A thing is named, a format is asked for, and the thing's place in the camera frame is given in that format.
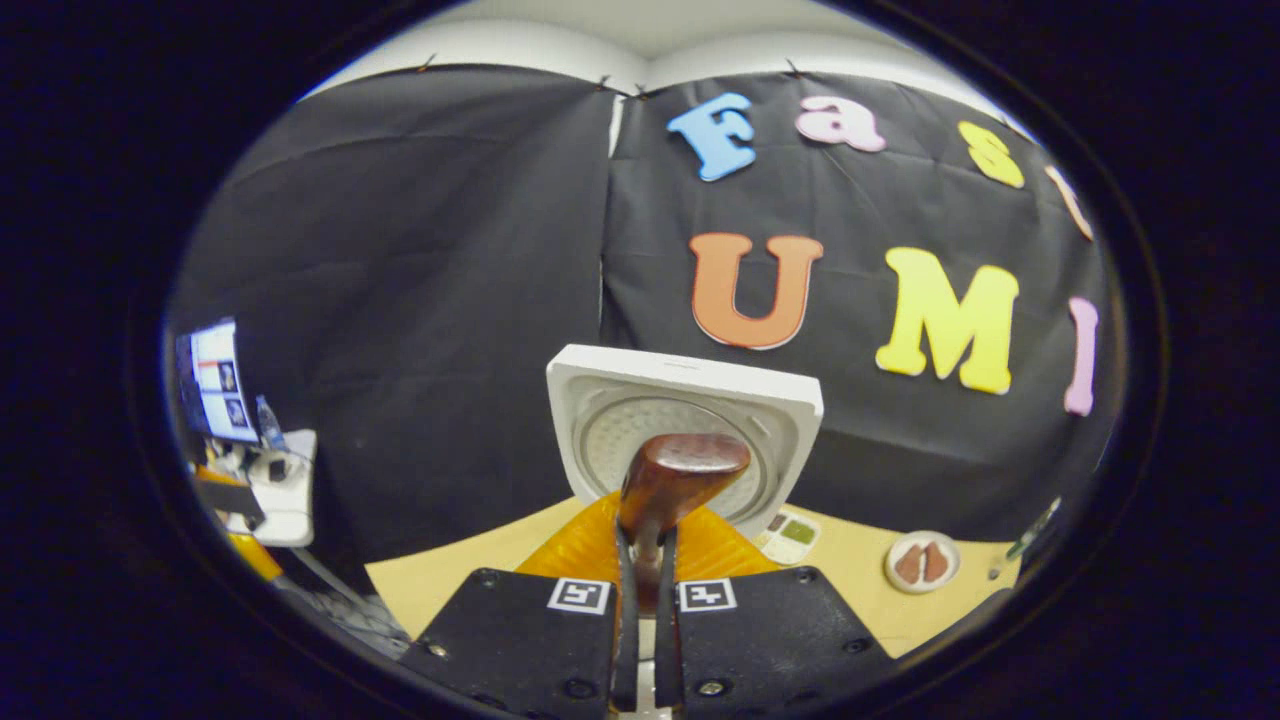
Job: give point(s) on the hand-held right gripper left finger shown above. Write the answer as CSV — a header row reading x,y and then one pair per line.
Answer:
x,y
520,640

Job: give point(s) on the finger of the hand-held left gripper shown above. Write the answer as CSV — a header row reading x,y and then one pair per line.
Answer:
x,y
232,505

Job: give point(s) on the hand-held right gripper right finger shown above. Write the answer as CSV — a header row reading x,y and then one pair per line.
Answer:
x,y
770,640

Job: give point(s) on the brown wooden spoon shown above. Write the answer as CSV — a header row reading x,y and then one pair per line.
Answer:
x,y
685,465

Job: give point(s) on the white rice cooker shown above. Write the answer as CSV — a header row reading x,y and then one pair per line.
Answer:
x,y
700,385

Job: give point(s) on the white side desk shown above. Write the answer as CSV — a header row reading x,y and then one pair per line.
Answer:
x,y
290,500

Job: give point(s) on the small clear plastic bottle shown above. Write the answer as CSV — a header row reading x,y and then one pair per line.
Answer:
x,y
270,425

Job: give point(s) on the white divided grain dish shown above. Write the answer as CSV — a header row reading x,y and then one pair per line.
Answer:
x,y
795,535

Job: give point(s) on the computer monitor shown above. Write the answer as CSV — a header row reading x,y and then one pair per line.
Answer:
x,y
222,385

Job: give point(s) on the brown meat piece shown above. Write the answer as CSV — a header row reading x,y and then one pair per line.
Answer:
x,y
936,562
908,565

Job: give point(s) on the white round plate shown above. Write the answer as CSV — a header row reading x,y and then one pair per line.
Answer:
x,y
922,588

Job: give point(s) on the green label water bottle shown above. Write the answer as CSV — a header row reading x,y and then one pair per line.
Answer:
x,y
1030,535

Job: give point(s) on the black backdrop cloth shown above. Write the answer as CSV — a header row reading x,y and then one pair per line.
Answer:
x,y
450,300

